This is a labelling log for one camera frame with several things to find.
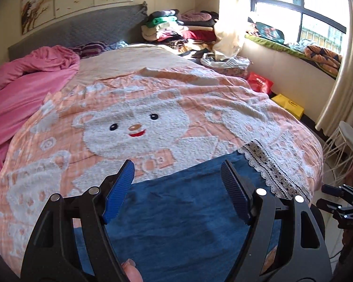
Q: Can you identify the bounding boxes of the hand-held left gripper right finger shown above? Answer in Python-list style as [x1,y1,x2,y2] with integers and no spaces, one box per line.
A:
[221,160,333,282]

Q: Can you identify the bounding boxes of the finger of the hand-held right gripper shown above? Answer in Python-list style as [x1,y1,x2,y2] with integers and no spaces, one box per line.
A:
[322,184,349,197]
[316,199,343,213]

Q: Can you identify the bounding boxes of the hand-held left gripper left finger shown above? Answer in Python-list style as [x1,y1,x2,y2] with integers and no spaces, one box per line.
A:
[20,159,135,282]

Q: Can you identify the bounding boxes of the person's left hand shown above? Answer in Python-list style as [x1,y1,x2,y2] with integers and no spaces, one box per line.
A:
[120,258,144,282]

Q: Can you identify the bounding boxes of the peach bear blanket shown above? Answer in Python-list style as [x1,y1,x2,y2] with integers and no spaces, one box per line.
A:
[0,43,324,279]

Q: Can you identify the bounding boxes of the yellow box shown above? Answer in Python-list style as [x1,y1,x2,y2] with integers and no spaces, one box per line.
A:
[271,93,305,120]

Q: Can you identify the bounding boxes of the red plastic bag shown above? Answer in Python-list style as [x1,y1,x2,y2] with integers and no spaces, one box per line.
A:
[246,72,274,96]

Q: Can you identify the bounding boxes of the beige side curtain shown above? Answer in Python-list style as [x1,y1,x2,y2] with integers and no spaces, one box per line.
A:
[315,0,353,138]

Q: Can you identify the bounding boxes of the white crumpled cloth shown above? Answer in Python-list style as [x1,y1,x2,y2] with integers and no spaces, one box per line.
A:
[201,51,250,70]

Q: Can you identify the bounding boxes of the orange plaid blanket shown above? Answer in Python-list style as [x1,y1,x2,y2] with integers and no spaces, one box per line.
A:
[304,44,343,74]

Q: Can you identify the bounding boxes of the pink quilt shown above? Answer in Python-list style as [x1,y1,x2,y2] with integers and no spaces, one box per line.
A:
[0,45,81,221]

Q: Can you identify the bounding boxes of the dark striped pillow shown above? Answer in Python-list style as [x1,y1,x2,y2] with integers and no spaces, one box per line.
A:
[73,42,108,58]

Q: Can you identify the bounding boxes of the blue patterned cloth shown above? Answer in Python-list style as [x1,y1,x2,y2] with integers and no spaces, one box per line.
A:
[106,40,129,52]

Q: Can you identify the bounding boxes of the teal printed pillow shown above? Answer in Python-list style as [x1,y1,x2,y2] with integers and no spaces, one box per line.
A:
[257,23,286,43]

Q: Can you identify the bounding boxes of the grey quilted headboard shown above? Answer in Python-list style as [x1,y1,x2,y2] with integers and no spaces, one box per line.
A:
[8,2,149,62]

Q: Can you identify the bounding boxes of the pile of folded clothes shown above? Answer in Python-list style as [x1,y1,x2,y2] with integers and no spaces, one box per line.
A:
[141,10,221,56]

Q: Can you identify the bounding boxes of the cream curtain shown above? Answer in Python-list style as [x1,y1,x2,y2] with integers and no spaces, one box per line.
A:
[213,0,255,60]

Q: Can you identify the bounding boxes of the window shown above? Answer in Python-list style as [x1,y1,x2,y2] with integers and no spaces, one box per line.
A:
[250,0,352,53]

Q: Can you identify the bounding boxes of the white wire stool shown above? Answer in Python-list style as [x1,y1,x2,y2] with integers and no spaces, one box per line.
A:
[324,121,353,188]

